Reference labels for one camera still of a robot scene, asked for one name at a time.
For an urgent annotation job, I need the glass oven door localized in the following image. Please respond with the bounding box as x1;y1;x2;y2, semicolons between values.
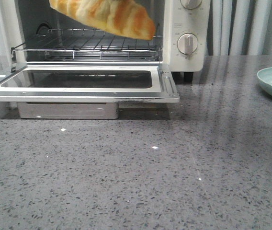
0;63;181;120

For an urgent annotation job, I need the golden croissant bread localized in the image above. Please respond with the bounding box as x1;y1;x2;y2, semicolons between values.
49;0;156;40

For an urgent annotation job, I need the lower oven knob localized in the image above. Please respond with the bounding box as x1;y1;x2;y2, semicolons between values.
177;33;198;55

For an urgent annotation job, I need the oven knob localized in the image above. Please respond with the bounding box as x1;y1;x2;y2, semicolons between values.
177;33;198;55
180;0;202;10

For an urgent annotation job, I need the upper oven knob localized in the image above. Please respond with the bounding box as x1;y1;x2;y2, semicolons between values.
180;0;202;10

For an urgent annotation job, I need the white Toshiba toaster oven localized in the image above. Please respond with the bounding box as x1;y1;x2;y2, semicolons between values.
0;0;210;82

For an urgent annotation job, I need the metal oven wire rack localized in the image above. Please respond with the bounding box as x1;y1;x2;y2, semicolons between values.
11;29;162;62

